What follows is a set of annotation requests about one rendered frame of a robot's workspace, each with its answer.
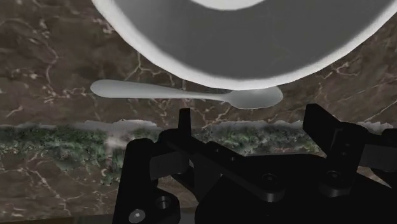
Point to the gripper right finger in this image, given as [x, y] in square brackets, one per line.
[338, 145]

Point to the white bowl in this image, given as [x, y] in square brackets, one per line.
[242, 43]

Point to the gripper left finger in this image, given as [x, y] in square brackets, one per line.
[139, 173]

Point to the grey spoon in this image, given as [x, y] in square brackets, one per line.
[173, 92]

